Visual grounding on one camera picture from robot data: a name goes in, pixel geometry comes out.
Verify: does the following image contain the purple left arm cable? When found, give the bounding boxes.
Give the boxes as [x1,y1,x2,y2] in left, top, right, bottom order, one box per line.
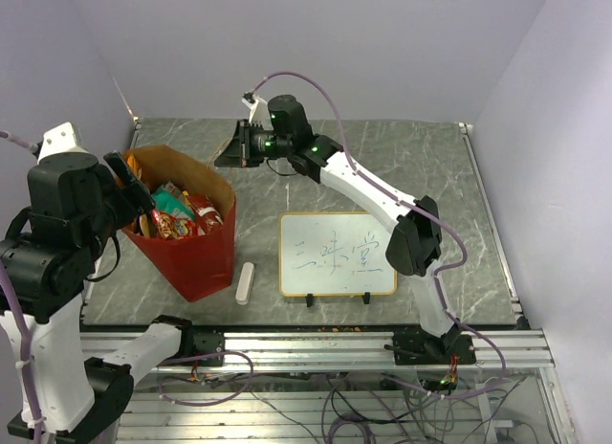
[0,130,47,444]

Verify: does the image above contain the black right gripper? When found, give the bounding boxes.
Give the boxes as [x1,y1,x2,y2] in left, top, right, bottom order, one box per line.
[215,120,293,168]

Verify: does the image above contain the white whiteboard eraser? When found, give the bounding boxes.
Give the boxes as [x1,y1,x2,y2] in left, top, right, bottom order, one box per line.
[235,262,255,305]

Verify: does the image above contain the red paper bag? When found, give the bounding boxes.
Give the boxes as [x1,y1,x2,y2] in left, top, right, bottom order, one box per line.
[123,145,236,302]

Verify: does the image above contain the tan teal chips bag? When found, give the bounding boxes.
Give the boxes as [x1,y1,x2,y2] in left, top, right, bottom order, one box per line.
[152,182,195,221]

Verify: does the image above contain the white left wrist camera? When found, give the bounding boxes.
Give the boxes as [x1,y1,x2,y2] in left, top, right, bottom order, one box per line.
[37,122,88,163]

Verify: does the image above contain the aluminium frame base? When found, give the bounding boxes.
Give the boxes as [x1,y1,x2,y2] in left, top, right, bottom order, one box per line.
[106,328,577,443]

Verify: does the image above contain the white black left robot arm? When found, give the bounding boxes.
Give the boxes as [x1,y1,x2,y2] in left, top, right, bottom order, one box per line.
[1,122,195,443]

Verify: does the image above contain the loose cables under table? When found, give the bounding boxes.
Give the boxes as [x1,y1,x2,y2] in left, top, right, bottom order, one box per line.
[157,350,541,444]

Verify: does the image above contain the yellow framed whiteboard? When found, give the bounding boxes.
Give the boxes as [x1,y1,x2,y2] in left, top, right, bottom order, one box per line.
[278,211,398,298]

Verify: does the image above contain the red orange snack bag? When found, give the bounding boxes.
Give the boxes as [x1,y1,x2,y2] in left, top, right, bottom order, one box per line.
[150,210,198,240]

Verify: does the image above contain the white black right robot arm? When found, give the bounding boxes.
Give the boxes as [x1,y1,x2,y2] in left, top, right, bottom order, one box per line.
[214,92,461,364]

